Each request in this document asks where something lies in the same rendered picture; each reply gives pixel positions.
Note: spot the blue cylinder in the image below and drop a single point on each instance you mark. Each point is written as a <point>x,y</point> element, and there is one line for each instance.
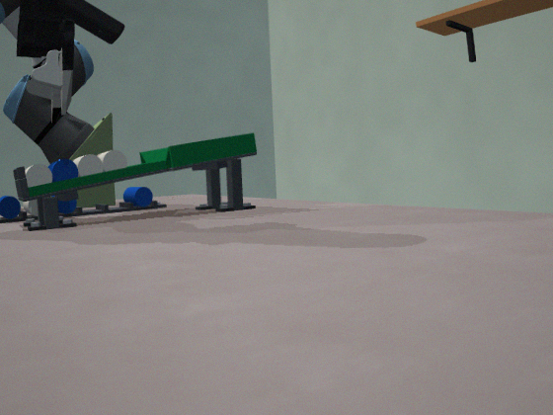
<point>9,207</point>
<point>67,207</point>
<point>139,196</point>
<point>63,169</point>

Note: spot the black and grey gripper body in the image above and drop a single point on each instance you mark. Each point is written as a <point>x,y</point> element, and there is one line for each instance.
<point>49,27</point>

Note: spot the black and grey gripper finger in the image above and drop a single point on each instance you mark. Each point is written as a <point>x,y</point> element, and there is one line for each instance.
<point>49,93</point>
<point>58,69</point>

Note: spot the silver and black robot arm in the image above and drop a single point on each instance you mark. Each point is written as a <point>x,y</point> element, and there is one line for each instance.
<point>32,113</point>

